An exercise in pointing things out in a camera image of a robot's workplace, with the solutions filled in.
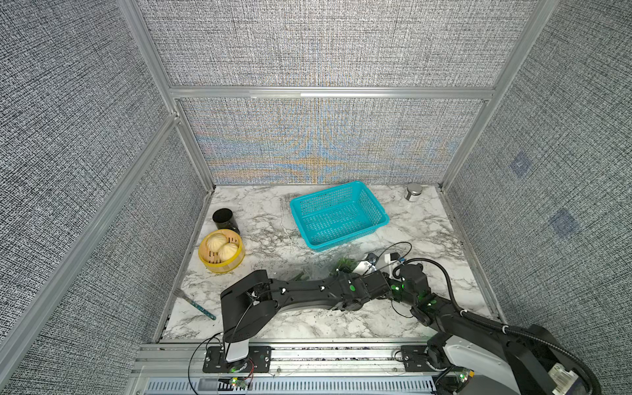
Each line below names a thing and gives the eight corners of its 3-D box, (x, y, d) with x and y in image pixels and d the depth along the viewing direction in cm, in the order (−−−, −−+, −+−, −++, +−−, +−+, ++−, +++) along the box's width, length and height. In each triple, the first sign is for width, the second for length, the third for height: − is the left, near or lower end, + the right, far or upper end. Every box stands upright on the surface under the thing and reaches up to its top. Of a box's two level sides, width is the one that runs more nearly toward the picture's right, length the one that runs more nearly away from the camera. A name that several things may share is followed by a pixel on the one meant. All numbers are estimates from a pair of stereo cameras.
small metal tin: (406, 201, 114) (408, 196, 112) (402, 188, 120) (404, 183, 117) (422, 201, 114) (424, 196, 112) (417, 188, 120) (419, 183, 117)
